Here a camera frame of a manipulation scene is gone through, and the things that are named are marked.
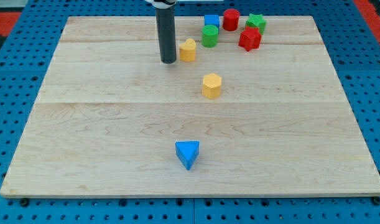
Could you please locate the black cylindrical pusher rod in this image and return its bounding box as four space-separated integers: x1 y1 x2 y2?
155 6 177 64

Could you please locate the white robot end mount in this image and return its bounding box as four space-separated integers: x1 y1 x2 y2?
146 0 177 9

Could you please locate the yellow hexagon block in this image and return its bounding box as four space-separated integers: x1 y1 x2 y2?
202 73 222 99

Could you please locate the red star block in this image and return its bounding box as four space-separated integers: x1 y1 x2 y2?
238 27 262 51

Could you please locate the green star block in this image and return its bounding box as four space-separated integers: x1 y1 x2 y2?
245 14 267 35

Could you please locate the yellow heart block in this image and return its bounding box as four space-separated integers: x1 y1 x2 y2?
179 39 197 62

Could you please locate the green cylinder block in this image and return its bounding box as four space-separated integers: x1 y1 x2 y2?
202 25 219 48

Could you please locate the blue cube block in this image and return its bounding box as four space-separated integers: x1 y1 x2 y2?
204 14 220 29

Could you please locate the red cylinder block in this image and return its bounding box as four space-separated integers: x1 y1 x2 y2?
223 9 240 31

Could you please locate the wooden board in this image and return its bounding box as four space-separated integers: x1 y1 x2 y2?
0 16 380 198

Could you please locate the blue triangle block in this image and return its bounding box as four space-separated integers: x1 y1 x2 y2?
175 141 200 170

